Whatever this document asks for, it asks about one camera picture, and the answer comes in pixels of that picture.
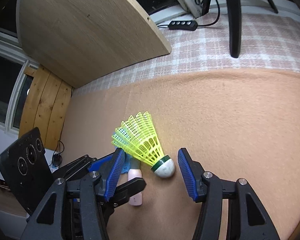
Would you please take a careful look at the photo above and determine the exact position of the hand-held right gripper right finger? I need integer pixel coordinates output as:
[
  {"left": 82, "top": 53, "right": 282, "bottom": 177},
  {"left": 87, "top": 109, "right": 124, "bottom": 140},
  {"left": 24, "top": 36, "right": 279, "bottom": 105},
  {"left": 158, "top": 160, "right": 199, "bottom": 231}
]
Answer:
[{"left": 177, "top": 148, "right": 282, "bottom": 240}]

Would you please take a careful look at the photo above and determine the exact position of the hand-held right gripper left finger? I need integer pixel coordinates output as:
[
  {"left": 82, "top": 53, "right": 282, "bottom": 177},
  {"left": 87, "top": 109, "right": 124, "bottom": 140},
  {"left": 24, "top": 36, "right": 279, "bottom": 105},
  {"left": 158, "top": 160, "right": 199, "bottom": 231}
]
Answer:
[{"left": 19, "top": 147, "right": 126, "bottom": 240}]

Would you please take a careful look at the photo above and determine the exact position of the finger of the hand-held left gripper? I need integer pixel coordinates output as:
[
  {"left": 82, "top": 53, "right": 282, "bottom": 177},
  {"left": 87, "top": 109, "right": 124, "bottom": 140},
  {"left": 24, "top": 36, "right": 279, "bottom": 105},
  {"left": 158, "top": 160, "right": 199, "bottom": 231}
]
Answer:
[
  {"left": 99, "top": 177, "right": 147, "bottom": 215},
  {"left": 51, "top": 152, "right": 117, "bottom": 180}
]

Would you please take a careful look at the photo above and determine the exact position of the small pink white bottle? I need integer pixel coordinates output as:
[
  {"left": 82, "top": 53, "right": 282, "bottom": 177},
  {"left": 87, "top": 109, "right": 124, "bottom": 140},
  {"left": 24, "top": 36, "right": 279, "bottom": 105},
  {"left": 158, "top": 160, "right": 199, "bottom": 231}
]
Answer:
[{"left": 127, "top": 159, "right": 143, "bottom": 207}]

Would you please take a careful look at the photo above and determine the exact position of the yellow plastic shuttlecock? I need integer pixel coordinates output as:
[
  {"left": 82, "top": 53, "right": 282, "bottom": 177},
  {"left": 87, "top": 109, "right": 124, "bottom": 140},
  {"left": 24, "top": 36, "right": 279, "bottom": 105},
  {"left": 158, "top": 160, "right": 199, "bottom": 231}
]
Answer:
[{"left": 111, "top": 111, "right": 176, "bottom": 179}]

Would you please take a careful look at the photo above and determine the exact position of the pine plank panel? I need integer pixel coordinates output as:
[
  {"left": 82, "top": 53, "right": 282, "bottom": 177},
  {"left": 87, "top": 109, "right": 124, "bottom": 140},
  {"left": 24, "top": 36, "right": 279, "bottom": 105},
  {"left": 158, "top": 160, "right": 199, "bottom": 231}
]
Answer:
[{"left": 19, "top": 64, "right": 73, "bottom": 150}]

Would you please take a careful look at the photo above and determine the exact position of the plaid bed sheet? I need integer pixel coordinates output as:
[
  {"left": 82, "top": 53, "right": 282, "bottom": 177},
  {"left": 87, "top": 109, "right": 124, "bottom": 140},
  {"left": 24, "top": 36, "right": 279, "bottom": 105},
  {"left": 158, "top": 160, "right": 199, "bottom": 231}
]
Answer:
[{"left": 72, "top": 12, "right": 300, "bottom": 97}]

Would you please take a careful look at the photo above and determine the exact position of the light wooden board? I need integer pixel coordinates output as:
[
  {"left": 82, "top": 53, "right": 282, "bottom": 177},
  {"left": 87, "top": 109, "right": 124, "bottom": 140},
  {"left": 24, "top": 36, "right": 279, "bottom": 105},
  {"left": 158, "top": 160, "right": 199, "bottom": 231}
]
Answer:
[{"left": 16, "top": 0, "right": 172, "bottom": 88}]

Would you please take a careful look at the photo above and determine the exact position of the black tripod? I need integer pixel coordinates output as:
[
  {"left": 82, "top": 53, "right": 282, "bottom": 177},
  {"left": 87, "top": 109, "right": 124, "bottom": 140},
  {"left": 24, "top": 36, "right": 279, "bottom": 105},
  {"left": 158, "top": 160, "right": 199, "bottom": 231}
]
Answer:
[{"left": 212, "top": 0, "right": 279, "bottom": 58}]

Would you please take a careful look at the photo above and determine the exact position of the thin black cable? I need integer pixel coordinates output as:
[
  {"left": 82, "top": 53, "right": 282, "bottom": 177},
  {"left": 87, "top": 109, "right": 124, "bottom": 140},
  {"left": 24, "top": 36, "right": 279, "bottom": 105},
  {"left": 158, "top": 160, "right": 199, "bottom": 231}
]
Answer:
[{"left": 51, "top": 140, "right": 65, "bottom": 168}]

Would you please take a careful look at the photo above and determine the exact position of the black inline switch controller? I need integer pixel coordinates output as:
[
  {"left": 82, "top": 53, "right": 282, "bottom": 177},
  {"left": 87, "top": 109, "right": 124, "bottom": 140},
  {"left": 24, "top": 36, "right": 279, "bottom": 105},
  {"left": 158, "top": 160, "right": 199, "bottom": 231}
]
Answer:
[{"left": 168, "top": 20, "right": 198, "bottom": 31}]

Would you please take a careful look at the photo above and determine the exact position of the black power cable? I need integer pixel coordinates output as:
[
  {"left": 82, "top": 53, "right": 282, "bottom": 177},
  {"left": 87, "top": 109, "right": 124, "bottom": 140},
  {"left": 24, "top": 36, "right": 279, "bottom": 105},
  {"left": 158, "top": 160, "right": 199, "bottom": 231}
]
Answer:
[{"left": 157, "top": 0, "right": 221, "bottom": 30}]

